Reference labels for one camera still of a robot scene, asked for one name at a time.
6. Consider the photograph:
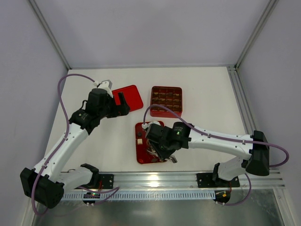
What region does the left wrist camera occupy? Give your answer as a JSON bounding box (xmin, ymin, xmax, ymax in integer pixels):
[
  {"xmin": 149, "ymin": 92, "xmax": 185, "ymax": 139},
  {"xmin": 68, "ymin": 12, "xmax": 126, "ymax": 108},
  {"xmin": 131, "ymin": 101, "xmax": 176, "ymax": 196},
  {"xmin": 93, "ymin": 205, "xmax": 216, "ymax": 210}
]
[{"xmin": 97, "ymin": 80, "xmax": 112, "ymax": 93}]

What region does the red lacquer tray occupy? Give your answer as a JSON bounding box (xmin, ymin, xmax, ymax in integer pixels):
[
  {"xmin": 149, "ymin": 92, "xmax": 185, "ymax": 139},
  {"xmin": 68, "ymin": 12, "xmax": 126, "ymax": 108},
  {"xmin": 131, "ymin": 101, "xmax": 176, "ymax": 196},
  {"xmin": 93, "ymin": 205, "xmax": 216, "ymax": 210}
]
[{"xmin": 135, "ymin": 122, "xmax": 166, "ymax": 164}]

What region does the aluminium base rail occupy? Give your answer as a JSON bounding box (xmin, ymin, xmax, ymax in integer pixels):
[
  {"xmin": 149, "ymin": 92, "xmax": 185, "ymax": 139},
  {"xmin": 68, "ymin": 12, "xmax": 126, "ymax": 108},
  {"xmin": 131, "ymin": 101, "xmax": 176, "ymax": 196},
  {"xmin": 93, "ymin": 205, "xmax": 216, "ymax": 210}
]
[{"xmin": 112, "ymin": 170, "xmax": 285, "ymax": 189}]

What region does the red tin lid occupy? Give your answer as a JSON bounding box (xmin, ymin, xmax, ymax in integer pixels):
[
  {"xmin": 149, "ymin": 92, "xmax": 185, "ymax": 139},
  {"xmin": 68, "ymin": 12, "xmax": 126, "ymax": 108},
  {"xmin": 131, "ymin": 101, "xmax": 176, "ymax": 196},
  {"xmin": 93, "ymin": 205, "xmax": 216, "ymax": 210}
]
[{"xmin": 112, "ymin": 85, "xmax": 143, "ymax": 112}]

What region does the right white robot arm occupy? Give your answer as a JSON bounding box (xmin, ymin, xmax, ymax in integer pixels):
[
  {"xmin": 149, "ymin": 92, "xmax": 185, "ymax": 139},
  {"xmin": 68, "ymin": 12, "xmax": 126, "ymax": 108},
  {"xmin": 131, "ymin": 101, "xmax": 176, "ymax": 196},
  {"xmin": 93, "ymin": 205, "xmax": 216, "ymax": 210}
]
[{"xmin": 142, "ymin": 121, "xmax": 269, "ymax": 187}]

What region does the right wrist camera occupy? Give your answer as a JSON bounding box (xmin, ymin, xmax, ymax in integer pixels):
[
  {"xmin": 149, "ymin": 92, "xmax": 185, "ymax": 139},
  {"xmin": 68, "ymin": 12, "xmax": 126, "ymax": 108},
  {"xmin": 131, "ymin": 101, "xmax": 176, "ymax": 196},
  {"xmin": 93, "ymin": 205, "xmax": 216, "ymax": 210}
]
[{"xmin": 142, "ymin": 121, "xmax": 161, "ymax": 130}]

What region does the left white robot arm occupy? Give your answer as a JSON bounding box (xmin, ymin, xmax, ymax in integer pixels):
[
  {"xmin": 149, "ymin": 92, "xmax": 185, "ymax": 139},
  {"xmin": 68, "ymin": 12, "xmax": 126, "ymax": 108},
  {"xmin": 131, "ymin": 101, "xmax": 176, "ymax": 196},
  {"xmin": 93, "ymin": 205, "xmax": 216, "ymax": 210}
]
[{"xmin": 20, "ymin": 88, "xmax": 130, "ymax": 209}]

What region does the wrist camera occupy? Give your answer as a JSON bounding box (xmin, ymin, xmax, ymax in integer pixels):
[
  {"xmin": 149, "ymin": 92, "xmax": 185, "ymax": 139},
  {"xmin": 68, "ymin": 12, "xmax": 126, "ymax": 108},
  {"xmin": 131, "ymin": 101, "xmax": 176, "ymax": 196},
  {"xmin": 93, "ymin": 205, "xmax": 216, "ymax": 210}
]
[
  {"xmin": 142, "ymin": 121, "xmax": 161, "ymax": 130},
  {"xmin": 97, "ymin": 80, "xmax": 112, "ymax": 93}
]

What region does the white square chocolate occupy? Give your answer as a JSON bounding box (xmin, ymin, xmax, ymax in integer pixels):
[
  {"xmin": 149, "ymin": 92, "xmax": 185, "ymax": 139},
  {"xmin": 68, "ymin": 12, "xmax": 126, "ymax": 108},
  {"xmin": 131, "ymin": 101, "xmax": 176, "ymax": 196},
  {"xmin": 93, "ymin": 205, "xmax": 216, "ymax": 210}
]
[{"xmin": 137, "ymin": 139, "xmax": 143, "ymax": 145}]

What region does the right aluminium frame post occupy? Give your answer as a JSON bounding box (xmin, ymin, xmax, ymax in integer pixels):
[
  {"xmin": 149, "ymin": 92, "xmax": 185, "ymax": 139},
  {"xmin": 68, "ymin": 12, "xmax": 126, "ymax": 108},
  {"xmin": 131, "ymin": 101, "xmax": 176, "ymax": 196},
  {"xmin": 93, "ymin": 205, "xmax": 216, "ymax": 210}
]
[{"xmin": 235, "ymin": 0, "xmax": 279, "ymax": 70}]

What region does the white slotted cable duct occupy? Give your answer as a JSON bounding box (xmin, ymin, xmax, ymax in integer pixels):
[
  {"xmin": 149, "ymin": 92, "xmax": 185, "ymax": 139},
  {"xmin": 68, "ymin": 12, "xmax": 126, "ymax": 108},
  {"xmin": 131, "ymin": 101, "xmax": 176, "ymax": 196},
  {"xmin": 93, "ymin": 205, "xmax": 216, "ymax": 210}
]
[{"xmin": 62, "ymin": 190, "xmax": 215, "ymax": 201}]

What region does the red chocolate box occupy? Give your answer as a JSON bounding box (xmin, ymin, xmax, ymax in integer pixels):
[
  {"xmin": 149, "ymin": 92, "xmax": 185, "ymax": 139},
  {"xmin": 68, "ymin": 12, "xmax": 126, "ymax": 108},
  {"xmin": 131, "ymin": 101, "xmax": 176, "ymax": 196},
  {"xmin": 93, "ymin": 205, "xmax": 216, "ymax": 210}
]
[{"xmin": 150, "ymin": 86, "xmax": 183, "ymax": 118}]

